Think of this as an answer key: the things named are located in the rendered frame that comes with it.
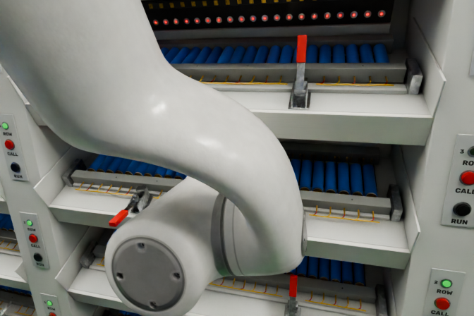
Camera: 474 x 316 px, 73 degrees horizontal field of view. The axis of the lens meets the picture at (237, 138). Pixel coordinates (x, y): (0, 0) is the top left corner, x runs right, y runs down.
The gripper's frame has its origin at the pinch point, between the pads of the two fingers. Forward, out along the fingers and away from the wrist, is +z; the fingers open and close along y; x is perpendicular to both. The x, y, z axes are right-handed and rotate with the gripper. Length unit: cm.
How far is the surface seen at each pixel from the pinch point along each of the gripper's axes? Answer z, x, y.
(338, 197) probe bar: -1.5, 3.2, -15.6
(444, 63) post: -9.5, -16.5, -25.3
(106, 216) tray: -5.4, 9.3, 23.2
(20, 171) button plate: -6.8, 2.0, 39.4
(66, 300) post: -2.9, 30.1, 35.8
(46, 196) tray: -5.8, 6.6, 35.0
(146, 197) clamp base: -3.5, 5.8, 16.3
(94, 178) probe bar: -2.1, 3.8, 27.6
